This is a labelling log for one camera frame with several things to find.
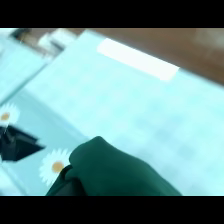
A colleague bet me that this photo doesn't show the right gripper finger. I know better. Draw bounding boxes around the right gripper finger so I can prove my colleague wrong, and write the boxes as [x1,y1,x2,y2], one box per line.
[46,165,87,197]

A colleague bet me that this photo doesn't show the dark green garment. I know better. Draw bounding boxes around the dark green garment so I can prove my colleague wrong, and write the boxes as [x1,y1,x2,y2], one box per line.
[45,135,183,197]

